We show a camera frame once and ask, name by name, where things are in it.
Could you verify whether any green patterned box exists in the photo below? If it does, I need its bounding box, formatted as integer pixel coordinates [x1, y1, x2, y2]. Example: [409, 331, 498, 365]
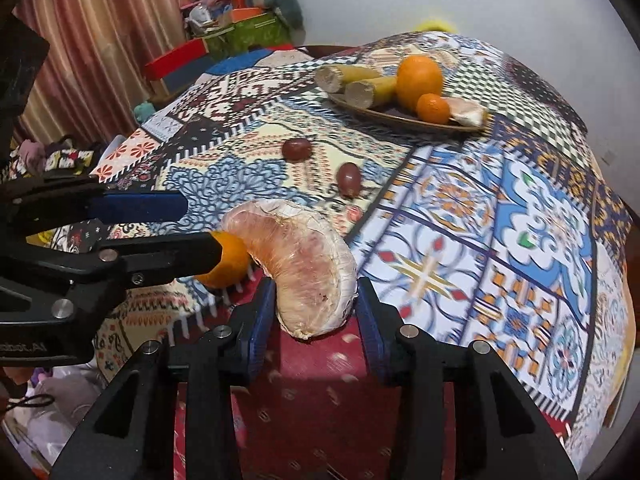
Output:
[204, 15, 294, 59]

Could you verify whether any red box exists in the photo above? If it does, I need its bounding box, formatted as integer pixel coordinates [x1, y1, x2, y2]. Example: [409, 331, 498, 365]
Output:
[145, 40, 211, 82]

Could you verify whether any large orange with sticker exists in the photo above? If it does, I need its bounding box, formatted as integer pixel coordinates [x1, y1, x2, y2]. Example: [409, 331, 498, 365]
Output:
[395, 55, 445, 112]

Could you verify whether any small tangerine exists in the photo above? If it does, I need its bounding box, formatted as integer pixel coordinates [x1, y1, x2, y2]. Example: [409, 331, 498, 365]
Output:
[416, 93, 452, 125]

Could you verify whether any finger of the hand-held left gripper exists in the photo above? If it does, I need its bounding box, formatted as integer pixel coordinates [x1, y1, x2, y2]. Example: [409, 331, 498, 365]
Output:
[0, 231, 225, 327]
[0, 172, 190, 234]

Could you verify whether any colourful patchwork blanket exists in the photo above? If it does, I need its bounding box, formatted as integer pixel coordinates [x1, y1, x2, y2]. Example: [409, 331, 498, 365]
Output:
[50, 30, 636, 480]

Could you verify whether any dark brown round plate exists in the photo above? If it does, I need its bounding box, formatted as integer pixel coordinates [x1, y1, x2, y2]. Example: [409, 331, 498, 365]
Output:
[327, 87, 493, 135]

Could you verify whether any peeled pomelo segment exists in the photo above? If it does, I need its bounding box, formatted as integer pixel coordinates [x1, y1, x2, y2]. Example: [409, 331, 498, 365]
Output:
[220, 199, 358, 343]
[442, 97, 490, 127]

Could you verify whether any medium mandarin orange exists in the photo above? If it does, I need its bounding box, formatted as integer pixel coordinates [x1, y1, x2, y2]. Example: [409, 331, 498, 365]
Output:
[194, 231, 252, 289]

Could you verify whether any striped brown curtain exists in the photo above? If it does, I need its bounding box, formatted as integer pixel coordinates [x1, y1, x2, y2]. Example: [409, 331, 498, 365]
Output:
[12, 0, 201, 161]

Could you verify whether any orange box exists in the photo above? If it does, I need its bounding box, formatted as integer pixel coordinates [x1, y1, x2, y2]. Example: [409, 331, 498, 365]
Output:
[230, 7, 277, 22]

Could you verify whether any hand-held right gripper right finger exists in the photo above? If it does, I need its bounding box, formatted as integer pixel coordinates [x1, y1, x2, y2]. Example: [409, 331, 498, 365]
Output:
[356, 276, 578, 480]

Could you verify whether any floral patterned cloth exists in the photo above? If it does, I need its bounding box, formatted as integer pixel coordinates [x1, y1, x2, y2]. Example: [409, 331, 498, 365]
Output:
[10, 135, 97, 177]

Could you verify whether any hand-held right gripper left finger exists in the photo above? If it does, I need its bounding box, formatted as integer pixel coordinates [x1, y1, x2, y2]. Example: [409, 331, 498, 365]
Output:
[50, 276, 281, 480]

